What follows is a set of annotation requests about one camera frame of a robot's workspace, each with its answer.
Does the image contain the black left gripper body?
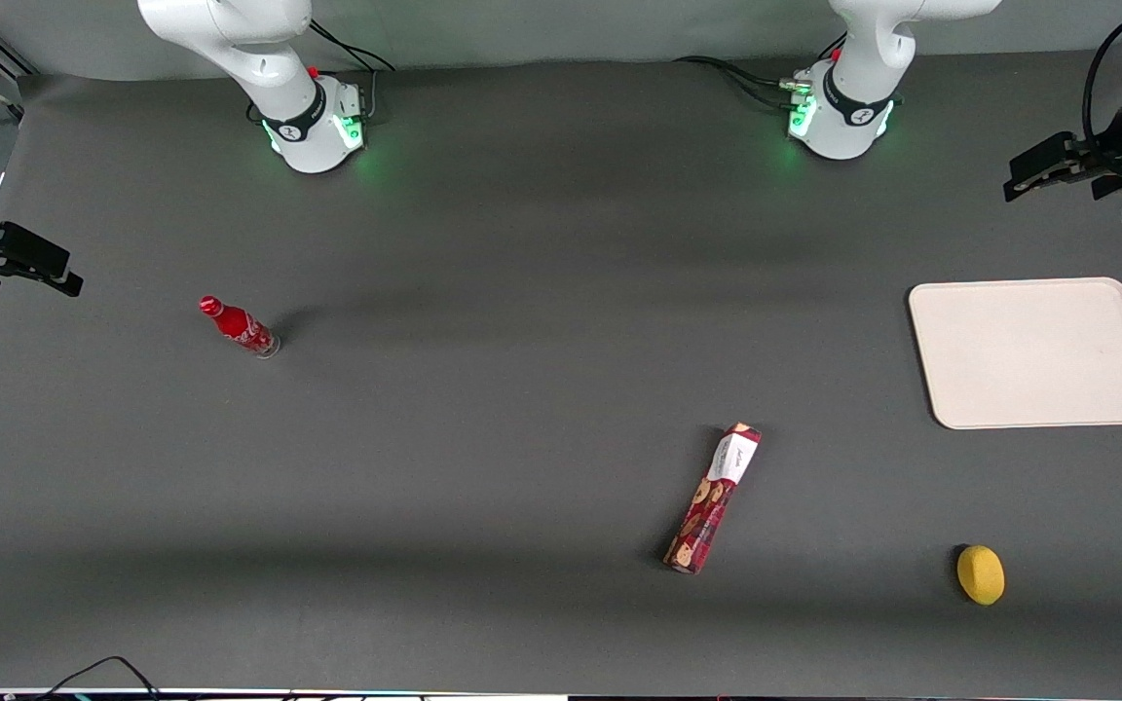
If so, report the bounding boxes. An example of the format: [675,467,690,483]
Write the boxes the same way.
[1070,95,1122,188]

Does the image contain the red cookie box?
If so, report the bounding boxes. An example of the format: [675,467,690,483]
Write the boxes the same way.
[662,422,763,575]

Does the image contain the beige rectangular tray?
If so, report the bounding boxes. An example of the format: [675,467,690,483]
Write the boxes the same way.
[908,277,1122,430]

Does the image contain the red cola bottle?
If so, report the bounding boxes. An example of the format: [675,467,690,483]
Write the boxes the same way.
[198,295,281,359]

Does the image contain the yellow lemon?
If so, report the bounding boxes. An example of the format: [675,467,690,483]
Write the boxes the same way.
[956,544,1006,607]

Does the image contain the black left base cables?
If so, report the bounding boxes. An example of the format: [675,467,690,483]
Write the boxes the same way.
[672,33,848,116]

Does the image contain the black base cables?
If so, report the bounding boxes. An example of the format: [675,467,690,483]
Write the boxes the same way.
[247,18,397,126]
[672,33,848,116]

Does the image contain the black right base cables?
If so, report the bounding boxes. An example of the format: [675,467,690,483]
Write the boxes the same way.
[247,18,397,126]

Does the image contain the black cable at table edge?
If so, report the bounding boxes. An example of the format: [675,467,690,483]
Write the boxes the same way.
[33,655,165,701]

